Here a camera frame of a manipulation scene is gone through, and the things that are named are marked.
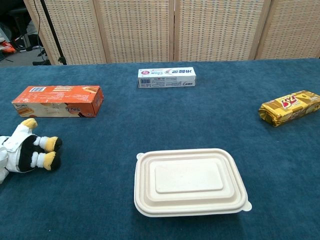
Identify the orange snack box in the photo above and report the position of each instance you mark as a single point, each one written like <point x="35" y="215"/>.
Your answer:
<point x="57" y="95"/>

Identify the white toothpaste box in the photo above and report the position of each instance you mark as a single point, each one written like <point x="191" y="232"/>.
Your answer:
<point x="166" y="77"/>

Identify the beige lidded food container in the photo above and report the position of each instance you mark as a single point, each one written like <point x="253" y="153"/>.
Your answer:
<point x="187" y="180"/>

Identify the woven wooden folding screen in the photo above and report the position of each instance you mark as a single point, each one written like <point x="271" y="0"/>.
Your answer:
<point x="137" y="30"/>

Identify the blue table mat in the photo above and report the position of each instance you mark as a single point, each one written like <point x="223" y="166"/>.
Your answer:
<point x="100" y="200"/>

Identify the gold biscuit packet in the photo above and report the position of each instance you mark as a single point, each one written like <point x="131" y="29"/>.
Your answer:
<point x="287" y="107"/>

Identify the black white plush toy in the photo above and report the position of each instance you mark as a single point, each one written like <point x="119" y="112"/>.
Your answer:
<point x="25" y="150"/>

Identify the black tripod stand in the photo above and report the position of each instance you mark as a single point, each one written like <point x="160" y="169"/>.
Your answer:
<point x="51" y="25"/>

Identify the orange floor object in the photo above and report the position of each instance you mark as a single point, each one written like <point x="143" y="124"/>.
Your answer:
<point x="8" y="47"/>

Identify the black office chair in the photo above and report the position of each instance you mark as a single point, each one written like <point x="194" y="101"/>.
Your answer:
<point x="18" y="17"/>

